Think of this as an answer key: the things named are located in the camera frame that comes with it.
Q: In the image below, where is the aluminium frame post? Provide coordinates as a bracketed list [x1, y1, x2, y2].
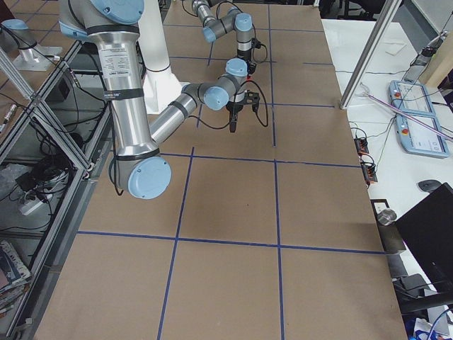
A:
[340, 0, 402, 110]

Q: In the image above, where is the lower blue teach pendant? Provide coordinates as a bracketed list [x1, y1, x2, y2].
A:
[396, 114, 450, 159]

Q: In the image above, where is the upper blue teach pendant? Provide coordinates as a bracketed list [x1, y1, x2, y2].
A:
[389, 80, 436, 116]

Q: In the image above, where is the black laptop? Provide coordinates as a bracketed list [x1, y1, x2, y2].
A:
[396, 183, 452, 293]

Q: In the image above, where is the black computer mouse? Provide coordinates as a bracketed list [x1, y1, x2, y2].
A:
[417, 179, 442, 193]

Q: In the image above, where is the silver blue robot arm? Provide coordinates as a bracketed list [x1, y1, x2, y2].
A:
[59, 1, 254, 199]
[191, 0, 261, 79]

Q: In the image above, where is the blue teach pendant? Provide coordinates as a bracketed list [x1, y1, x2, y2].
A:
[396, 114, 450, 159]
[389, 80, 436, 116]

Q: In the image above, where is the stack of books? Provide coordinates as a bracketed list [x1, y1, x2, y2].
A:
[1, 239, 31, 313]

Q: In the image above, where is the metal cup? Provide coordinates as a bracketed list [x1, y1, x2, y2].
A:
[377, 208, 397, 226]

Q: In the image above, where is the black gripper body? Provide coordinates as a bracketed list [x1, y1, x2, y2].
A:
[226, 91, 260, 113]
[239, 57, 257, 77]

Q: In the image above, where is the white power strip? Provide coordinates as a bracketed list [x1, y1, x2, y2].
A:
[18, 193, 53, 216]

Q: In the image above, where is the long reacher grabber tool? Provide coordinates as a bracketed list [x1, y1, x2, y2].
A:
[360, 82, 453, 141]

